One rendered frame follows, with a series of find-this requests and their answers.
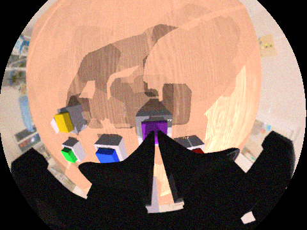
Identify purple button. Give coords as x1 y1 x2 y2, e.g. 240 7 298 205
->
135 110 172 146

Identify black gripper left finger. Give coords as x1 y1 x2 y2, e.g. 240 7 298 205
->
79 130 155 206

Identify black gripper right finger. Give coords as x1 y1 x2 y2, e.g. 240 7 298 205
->
158 130 240 204

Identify red button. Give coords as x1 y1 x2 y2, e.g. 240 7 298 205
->
177 137 205 153

